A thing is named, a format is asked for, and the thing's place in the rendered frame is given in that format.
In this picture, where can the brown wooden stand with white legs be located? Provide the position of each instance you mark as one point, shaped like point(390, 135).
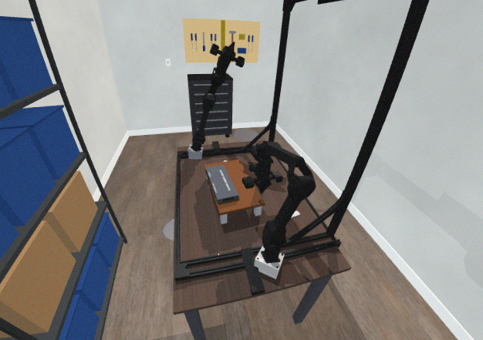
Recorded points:
point(248, 198)

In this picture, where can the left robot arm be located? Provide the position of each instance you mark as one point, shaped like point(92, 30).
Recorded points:
point(299, 188)

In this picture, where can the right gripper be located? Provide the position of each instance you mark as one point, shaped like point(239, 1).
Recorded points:
point(225, 60)

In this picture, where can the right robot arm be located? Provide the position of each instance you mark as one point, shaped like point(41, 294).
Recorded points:
point(208, 104)

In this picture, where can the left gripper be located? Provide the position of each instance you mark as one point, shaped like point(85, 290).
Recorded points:
point(262, 180)

